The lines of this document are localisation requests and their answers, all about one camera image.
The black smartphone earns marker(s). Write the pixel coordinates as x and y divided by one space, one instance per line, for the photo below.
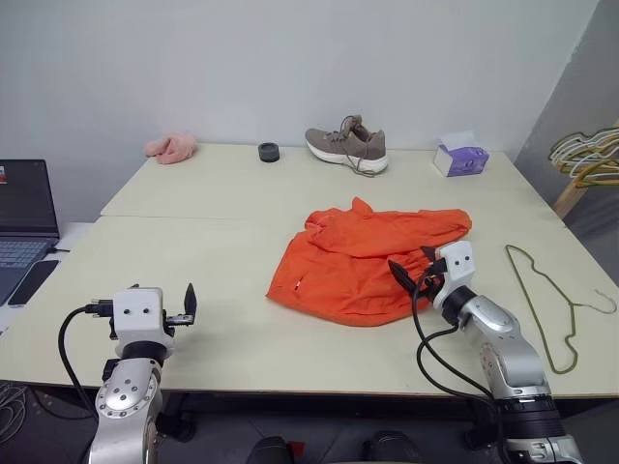
33 282

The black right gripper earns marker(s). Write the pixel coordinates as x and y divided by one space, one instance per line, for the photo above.
432 282

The dark grey laptop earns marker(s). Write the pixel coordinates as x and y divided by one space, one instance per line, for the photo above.
24 203

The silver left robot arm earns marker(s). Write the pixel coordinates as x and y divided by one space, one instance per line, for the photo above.
126 401

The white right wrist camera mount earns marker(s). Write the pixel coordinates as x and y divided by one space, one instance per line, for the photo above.
457 266

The white and purple tissue box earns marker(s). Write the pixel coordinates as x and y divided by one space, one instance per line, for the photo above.
462 159

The pink fluffy plush cloth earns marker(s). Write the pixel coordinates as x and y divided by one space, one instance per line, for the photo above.
174 150

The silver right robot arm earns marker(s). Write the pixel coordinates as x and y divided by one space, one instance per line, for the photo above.
512 357

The black round container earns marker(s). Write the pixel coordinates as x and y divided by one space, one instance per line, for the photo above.
269 152

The orange shorts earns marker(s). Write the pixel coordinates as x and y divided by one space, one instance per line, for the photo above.
348 270

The taupe sneaker with white sole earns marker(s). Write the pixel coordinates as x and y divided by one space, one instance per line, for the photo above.
353 142

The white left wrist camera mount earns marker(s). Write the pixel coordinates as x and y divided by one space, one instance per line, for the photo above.
140 319

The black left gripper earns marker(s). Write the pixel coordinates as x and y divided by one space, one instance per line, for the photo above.
180 320

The dark rounded shape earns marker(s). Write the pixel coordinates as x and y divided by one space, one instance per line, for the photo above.
270 450
392 447

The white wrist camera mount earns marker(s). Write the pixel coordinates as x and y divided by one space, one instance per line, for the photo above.
140 319
457 266

